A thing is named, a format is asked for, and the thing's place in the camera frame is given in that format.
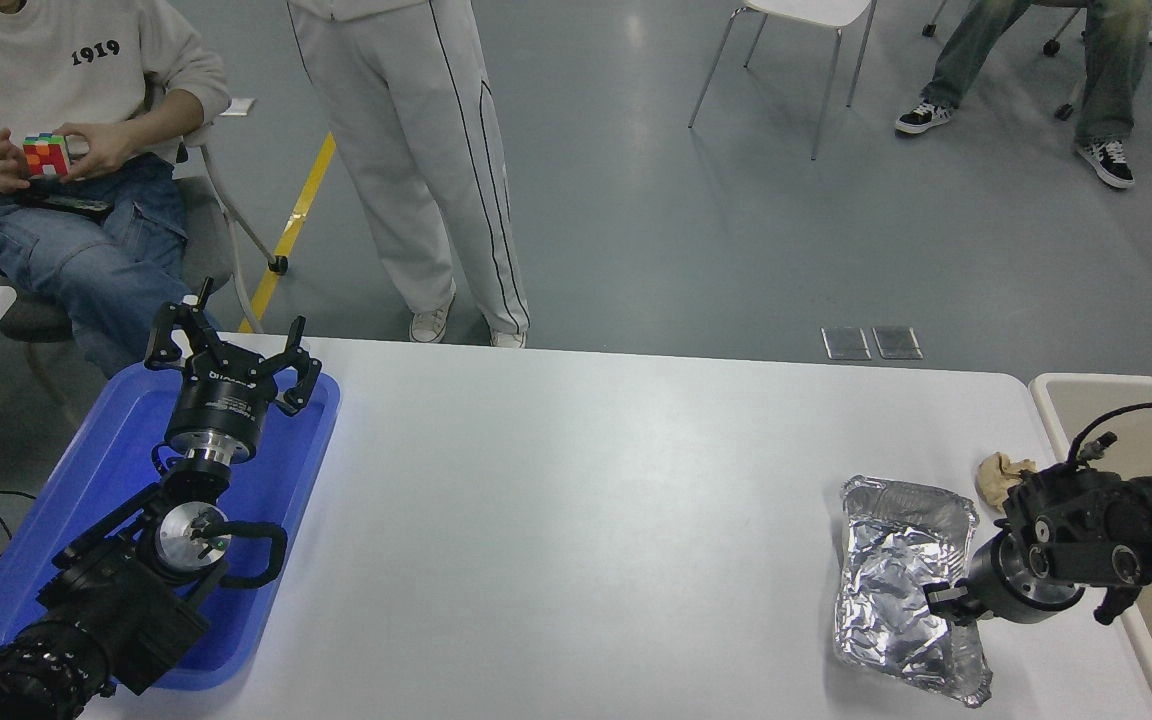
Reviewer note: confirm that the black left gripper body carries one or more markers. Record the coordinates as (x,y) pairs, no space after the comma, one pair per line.
(221,405)

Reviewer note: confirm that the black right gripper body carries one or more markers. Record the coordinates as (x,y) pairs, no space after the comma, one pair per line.
(998,590)

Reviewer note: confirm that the silver foil tray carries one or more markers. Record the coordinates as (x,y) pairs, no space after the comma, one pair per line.
(891,580)

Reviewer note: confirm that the colourful puzzle cube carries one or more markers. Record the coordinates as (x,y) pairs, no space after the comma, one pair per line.
(46,156)

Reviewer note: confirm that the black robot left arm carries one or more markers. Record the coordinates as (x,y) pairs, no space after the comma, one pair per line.
(116,600)

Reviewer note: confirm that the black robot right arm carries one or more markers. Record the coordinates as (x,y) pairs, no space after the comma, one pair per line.
(1086,520)

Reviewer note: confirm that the metal floor plate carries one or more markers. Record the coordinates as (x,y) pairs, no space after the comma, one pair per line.
(845,343)
(897,342)

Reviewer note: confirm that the seated person's left hand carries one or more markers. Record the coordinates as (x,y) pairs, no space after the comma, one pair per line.
(106,148)

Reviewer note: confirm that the seated person's right hand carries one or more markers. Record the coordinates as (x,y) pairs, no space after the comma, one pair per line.
(1,170)

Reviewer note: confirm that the blue plastic tray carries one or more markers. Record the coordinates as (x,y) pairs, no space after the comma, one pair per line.
(116,450)

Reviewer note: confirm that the crumpled tan paper ball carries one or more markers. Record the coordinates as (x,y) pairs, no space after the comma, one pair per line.
(994,475)

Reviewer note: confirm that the seated person with cube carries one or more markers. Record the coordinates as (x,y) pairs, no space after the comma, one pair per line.
(86,270)

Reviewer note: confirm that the flat black device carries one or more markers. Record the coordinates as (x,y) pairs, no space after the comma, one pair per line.
(71,206)

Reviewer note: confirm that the standing person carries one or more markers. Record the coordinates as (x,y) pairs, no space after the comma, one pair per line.
(416,150)

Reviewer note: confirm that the black office chair base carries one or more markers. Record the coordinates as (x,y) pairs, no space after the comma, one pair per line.
(1064,111)

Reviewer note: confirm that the seated person in sneakers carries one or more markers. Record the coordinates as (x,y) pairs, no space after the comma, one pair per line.
(976,50)

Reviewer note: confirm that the white chair with metal legs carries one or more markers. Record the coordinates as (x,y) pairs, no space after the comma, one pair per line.
(806,10)

